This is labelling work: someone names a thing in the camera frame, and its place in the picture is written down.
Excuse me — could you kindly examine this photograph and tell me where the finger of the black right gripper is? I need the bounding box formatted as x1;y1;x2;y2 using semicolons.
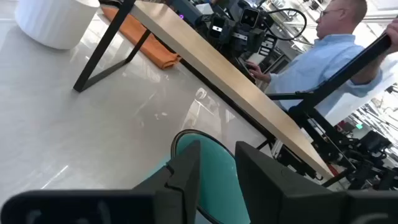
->
208;15;228;40
232;29;251;52

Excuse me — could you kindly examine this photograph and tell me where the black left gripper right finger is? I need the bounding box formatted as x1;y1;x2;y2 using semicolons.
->
234;141;348;224

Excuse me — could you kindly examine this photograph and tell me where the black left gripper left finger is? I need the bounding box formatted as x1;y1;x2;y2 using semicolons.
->
133;139;201;224

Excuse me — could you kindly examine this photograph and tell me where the tall teal cup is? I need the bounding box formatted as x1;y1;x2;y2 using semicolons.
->
170;129;251;224

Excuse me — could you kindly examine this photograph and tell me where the person's hand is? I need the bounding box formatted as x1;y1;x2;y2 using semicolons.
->
245;60;265;80
384;19;398;54

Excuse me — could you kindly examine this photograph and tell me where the person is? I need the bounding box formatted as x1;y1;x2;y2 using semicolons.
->
245;0;398;118

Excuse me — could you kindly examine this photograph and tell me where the orange folded cloth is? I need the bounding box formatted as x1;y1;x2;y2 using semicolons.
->
101;6;182;70

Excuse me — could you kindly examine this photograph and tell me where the white ceramic mug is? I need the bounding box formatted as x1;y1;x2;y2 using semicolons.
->
14;0;101;50

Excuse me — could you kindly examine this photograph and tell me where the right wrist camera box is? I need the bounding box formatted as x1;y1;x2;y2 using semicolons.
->
239;7;261;29

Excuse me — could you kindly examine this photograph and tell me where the black cable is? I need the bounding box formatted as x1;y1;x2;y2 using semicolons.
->
266;8;308;42

